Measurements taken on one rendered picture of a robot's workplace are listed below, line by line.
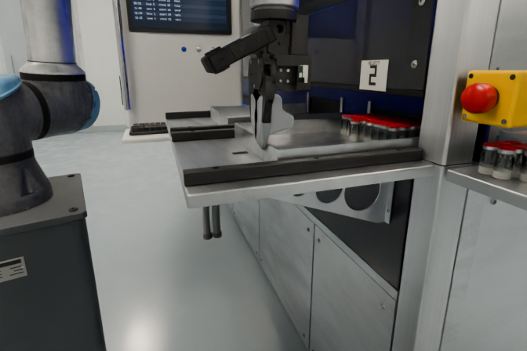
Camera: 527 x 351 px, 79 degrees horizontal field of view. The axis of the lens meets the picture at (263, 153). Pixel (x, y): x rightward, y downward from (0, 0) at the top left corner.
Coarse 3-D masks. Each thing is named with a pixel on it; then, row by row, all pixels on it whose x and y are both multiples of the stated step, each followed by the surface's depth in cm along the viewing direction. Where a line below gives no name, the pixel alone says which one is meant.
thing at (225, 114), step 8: (288, 104) 111; (296, 104) 112; (304, 104) 113; (216, 112) 92; (224, 112) 104; (232, 112) 105; (240, 112) 106; (248, 112) 107; (288, 112) 111; (296, 112) 112; (304, 112) 113; (336, 112) 89; (344, 112) 89; (216, 120) 93; (224, 120) 83; (232, 120) 79; (240, 120) 80; (248, 120) 81
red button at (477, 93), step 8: (472, 88) 41; (480, 88) 41; (488, 88) 40; (464, 96) 42; (472, 96) 41; (480, 96) 40; (488, 96) 40; (496, 96) 40; (464, 104) 42; (472, 104) 41; (480, 104) 41; (488, 104) 40; (472, 112) 42; (480, 112) 41
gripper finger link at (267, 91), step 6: (264, 72) 47; (264, 78) 46; (270, 78) 46; (264, 84) 46; (270, 84) 46; (264, 90) 47; (270, 90) 46; (264, 96) 47; (270, 96) 47; (264, 102) 47; (270, 102) 48; (264, 108) 47; (270, 108) 48; (264, 114) 48; (270, 114) 49; (264, 120) 49; (270, 120) 49
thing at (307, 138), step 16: (240, 128) 67; (288, 128) 76; (304, 128) 77; (320, 128) 79; (336, 128) 80; (256, 144) 57; (272, 144) 65; (288, 144) 65; (304, 144) 65; (320, 144) 65; (336, 144) 51; (352, 144) 52; (368, 144) 53; (384, 144) 54; (400, 144) 55; (416, 144) 56; (272, 160) 50
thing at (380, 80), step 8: (368, 64) 66; (376, 64) 63; (384, 64) 61; (368, 72) 66; (376, 72) 64; (384, 72) 62; (360, 80) 69; (368, 80) 66; (376, 80) 64; (384, 80) 62; (360, 88) 69; (368, 88) 67; (376, 88) 64; (384, 88) 62
